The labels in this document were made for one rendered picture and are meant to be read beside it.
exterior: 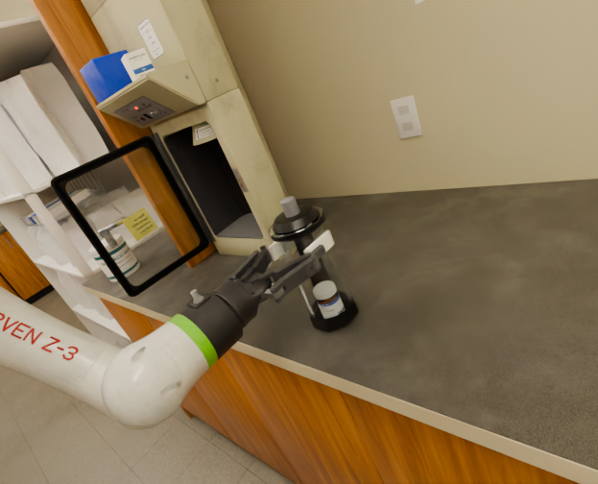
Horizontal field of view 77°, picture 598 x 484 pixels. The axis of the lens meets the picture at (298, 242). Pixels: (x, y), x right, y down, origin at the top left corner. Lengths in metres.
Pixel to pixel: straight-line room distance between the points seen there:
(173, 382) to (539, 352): 0.51
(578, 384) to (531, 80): 0.69
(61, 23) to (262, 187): 0.69
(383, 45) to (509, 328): 0.79
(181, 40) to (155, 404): 0.78
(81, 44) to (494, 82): 1.09
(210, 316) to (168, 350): 0.07
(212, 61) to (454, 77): 0.60
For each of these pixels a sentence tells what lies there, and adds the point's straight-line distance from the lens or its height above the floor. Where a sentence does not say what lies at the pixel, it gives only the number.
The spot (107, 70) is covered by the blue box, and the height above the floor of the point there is 1.57.
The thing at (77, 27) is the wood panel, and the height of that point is 1.71.
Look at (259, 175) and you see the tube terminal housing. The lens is 1.06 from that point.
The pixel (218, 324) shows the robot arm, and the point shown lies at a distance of 0.56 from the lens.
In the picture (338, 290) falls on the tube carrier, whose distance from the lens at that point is 0.72.
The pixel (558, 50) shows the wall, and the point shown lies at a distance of 1.05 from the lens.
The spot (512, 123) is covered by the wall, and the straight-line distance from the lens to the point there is 1.11.
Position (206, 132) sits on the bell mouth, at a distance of 1.10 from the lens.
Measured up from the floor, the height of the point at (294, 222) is 1.18.
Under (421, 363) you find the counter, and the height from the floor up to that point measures 0.94.
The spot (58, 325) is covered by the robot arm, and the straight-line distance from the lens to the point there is 0.71.
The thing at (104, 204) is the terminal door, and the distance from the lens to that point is 1.20.
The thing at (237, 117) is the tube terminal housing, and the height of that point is 1.35.
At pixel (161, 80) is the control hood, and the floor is 1.49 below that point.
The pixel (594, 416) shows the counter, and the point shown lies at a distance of 0.60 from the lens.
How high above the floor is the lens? 1.42
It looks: 24 degrees down
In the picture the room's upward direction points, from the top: 24 degrees counter-clockwise
